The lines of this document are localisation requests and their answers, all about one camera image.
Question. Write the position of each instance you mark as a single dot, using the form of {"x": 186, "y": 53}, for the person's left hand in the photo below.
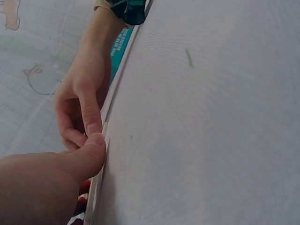
{"x": 35, "y": 187}

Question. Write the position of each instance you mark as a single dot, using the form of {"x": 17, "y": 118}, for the person's left thumb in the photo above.
{"x": 90, "y": 154}

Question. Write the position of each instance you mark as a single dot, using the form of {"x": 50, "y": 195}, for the person's right hand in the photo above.
{"x": 90, "y": 63}

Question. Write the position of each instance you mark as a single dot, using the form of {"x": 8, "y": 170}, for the person's right fingers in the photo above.
{"x": 68, "y": 126}

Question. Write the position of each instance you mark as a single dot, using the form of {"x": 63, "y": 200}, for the teal cardboard box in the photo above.
{"x": 119, "y": 59}

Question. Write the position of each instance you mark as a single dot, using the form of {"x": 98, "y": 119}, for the black wrist band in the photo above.
{"x": 131, "y": 10}

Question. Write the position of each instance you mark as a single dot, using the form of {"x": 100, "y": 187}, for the person's right thumb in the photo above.
{"x": 92, "y": 114}

